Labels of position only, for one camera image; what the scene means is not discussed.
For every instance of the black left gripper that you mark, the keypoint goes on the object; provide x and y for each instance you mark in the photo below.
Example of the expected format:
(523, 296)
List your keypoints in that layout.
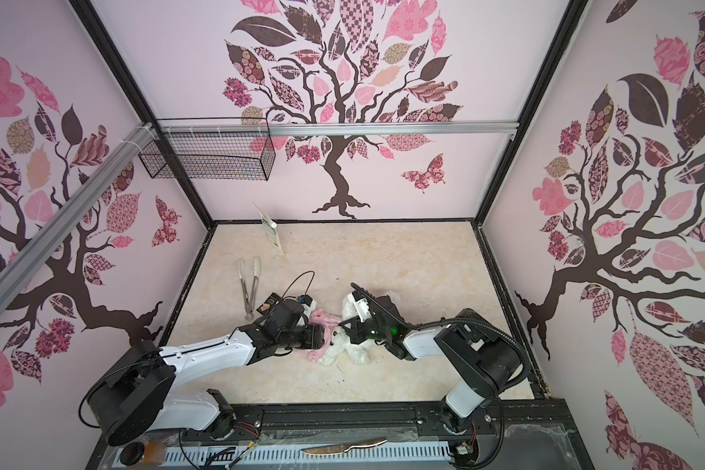
(314, 337)

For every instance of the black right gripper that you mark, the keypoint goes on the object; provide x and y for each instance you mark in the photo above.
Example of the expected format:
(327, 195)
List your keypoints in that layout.
(355, 333)

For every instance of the white teddy bear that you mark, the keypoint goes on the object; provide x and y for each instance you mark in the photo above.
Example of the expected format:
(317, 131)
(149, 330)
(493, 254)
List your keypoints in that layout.
(341, 344)

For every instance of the pink teddy hoodie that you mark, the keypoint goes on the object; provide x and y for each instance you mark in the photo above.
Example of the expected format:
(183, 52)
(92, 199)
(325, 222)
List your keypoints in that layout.
(328, 323)

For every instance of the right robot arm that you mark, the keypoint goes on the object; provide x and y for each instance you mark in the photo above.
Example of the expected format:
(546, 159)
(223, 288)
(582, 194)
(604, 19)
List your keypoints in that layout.
(487, 360)

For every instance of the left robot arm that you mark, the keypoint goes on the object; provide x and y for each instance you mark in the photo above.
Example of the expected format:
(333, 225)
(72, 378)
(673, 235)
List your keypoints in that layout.
(140, 392)

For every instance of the black snack packet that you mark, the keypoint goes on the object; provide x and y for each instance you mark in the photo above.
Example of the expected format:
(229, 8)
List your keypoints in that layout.
(268, 304)

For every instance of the metal kitchen tongs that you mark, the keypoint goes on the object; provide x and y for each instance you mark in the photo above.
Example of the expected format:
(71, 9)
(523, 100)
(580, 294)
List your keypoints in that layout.
(249, 280)

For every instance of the aluminium crossbar rear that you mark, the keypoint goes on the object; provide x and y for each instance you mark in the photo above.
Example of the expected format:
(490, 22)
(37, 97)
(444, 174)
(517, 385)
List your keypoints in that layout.
(337, 129)

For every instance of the aluminium crossbar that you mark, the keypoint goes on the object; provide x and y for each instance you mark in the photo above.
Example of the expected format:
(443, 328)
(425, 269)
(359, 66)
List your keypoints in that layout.
(337, 129)
(29, 260)

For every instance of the aluminium crossbar left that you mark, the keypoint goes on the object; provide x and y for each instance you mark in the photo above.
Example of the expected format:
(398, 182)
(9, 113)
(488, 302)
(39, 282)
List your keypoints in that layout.
(29, 260)

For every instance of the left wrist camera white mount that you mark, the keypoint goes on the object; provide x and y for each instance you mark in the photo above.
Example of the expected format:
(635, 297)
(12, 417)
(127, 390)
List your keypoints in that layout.
(291, 310)

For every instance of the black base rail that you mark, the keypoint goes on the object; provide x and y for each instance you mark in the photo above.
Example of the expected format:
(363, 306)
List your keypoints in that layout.
(425, 418)

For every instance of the black wire basket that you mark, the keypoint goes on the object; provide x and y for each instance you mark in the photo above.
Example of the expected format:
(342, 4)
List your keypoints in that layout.
(227, 149)

